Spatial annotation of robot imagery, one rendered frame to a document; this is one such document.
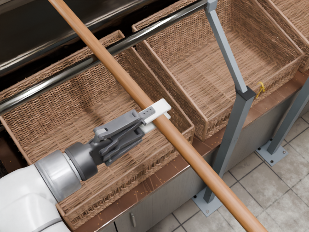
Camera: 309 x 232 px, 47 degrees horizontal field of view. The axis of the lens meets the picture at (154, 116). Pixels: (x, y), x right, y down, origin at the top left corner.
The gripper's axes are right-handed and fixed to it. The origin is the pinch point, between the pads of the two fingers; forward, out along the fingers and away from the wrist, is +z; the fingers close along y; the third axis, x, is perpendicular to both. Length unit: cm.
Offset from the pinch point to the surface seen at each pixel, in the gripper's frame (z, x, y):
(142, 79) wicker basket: 25, -42, 49
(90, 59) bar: -2.3, -23.8, 1.7
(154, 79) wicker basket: 25, -34, 41
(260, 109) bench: 62, -7, 61
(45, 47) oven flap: -4, -56, 24
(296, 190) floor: 79, 23, 119
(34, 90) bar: -17.7, -23.2, 1.9
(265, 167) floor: 75, 3, 119
